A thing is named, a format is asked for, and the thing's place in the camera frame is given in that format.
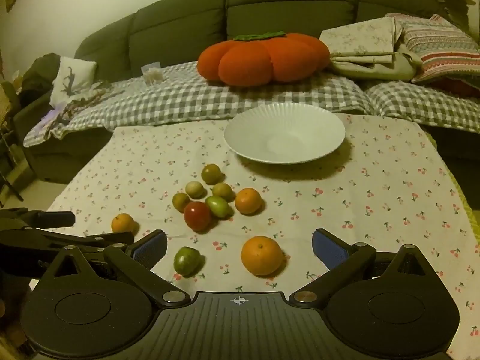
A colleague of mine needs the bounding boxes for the yellow-green round fruit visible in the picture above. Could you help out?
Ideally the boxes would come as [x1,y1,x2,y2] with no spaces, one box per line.
[212,182,234,202]

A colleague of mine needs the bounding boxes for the pale yellow round fruit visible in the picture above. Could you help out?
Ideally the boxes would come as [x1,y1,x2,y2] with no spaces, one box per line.
[185,181,206,199]

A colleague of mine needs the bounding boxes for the red cloth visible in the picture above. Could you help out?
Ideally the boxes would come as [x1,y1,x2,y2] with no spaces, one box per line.
[431,77,480,100]

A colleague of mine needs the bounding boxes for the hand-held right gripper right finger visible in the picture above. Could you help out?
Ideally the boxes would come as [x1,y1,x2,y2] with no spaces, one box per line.
[289,228,441,310]

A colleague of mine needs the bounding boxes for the brown patterned throw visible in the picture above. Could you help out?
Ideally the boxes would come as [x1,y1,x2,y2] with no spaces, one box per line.
[35,80,113,136]

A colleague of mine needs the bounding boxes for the dark olive round fruit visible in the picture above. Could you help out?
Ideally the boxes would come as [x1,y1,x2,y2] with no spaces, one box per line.
[201,163,224,185]

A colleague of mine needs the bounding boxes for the green tomato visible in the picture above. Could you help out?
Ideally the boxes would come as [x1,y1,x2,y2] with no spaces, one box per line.
[205,195,230,218]

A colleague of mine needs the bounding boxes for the folded beige cloth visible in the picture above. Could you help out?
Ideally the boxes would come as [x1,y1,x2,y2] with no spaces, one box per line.
[330,43,424,81]

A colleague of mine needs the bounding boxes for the orange pumpkin cushion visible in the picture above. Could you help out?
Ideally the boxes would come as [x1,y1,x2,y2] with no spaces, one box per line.
[197,31,331,87]

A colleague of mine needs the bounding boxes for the folded floral and striped blankets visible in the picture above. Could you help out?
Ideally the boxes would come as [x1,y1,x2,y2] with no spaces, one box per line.
[386,13,480,85]

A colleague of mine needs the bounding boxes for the white ribbed plate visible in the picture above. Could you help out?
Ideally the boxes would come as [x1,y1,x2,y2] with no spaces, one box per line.
[224,101,346,164]

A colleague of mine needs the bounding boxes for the white embroidered cushion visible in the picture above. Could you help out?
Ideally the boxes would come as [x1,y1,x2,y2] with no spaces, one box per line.
[49,56,97,106]

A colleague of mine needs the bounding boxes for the large orange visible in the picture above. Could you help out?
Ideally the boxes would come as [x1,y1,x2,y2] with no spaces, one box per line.
[240,235,283,276]

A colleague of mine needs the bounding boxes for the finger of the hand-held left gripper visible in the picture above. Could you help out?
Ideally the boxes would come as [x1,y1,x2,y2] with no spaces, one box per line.
[45,231,135,250]
[22,211,76,230]

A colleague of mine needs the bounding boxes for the bright green round fruit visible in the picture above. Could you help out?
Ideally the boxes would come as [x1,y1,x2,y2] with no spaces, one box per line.
[173,246,201,278]

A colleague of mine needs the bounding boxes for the green sofa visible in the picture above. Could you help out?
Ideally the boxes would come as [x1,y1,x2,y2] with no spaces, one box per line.
[11,0,480,184]

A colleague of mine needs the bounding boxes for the olive green round fruit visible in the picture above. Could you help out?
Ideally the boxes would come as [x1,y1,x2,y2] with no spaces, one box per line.
[172,192,191,213]

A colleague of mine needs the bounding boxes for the small orange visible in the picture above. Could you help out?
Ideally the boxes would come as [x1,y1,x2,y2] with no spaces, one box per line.
[111,213,136,234]

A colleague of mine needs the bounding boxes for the folded floral sheet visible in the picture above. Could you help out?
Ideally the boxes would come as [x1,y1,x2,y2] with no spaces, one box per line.
[319,18,404,64]

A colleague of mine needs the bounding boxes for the grey checked blanket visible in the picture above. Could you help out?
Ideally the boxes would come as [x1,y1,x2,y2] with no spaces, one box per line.
[23,62,480,147]

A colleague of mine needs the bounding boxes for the dark cloth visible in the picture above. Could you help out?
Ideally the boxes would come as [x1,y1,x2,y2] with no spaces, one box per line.
[22,53,62,98]

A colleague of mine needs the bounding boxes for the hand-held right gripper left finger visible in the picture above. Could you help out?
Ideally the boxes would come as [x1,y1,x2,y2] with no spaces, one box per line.
[37,230,191,308]

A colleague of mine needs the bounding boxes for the medium orange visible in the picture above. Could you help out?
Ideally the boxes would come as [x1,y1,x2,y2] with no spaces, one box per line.
[235,188,263,215]

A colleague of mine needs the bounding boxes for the cherry print tablecloth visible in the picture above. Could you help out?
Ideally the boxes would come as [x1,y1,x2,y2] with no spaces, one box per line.
[32,112,480,360]

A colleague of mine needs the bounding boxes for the red tomato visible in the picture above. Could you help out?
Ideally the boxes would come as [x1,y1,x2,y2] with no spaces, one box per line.
[183,201,212,232]

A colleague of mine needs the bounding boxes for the clear toothpick container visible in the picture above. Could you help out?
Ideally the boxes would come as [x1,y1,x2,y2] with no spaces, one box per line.
[141,61,164,83]

